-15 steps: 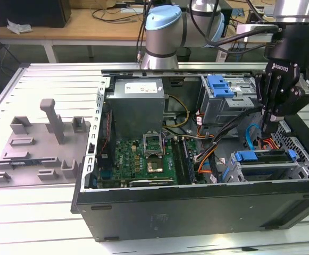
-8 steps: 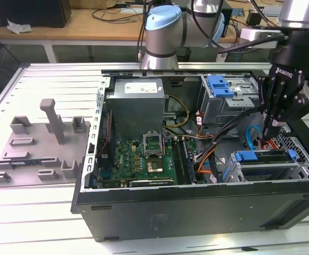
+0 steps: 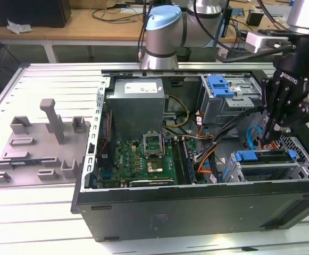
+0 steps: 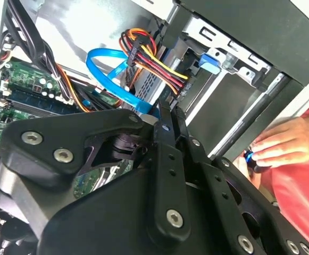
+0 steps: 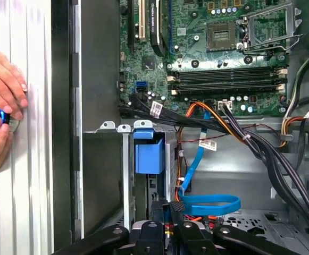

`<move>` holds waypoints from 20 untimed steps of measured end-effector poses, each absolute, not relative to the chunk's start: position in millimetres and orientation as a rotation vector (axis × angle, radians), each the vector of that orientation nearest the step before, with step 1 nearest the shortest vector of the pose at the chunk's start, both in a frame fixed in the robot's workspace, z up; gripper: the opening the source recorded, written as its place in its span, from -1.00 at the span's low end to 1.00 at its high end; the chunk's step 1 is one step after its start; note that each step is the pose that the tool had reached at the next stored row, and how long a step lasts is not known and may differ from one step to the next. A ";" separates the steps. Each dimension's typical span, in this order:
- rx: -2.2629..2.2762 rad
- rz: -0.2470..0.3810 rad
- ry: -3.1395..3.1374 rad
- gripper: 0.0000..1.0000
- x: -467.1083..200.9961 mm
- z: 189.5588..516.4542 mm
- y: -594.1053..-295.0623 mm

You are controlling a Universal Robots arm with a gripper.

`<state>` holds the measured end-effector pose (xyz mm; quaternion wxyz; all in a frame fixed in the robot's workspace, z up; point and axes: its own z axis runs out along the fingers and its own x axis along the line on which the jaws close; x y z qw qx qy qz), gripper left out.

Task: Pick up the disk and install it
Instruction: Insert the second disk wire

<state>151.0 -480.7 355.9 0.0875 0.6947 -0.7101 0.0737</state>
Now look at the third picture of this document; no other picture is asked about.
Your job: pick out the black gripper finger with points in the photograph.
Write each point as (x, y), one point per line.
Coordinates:
(300, 114)
(268, 98)

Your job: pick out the hard disk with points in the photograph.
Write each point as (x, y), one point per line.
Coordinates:
(247, 156)

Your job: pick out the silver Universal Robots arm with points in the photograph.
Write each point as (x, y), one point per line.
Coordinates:
(165, 34)

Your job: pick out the metal disk bay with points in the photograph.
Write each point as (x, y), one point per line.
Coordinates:
(268, 166)

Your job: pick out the metal drive cage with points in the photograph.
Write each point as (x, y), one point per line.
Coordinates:
(223, 111)

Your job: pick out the blue plastic drive latch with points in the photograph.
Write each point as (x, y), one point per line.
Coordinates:
(219, 86)

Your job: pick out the white labelled box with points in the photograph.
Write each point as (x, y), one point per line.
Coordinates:
(224, 53)

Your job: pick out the small black box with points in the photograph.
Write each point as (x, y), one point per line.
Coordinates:
(254, 18)

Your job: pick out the black desktop computer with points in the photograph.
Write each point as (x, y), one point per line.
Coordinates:
(227, 26)

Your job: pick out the black waste bin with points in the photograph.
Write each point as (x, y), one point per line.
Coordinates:
(184, 54)

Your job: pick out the CPU socket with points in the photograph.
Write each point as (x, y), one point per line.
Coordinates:
(154, 166)

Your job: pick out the grey power supply unit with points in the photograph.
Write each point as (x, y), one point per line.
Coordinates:
(135, 111)

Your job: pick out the black open PC case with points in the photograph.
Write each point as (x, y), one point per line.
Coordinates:
(196, 212)

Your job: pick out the small black table clip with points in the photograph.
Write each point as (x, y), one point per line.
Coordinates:
(250, 248)

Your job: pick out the black graphics card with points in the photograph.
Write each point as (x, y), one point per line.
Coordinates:
(151, 182)

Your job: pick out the green motherboard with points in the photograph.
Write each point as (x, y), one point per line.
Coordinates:
(127, 159)

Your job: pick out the wooden desk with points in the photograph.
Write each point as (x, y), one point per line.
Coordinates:
(117, 32)

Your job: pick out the grey plastic parts rack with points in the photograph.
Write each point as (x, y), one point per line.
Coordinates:
(37, 148)

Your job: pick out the dark RAM stick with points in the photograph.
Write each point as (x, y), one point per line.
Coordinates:
(24, 161)

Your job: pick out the large black box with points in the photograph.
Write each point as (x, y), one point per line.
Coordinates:
(24, 13)

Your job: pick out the crumpled white paper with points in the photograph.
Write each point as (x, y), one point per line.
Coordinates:
(18, 26)

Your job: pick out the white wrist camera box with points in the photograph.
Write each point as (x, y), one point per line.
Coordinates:
(258, 42)

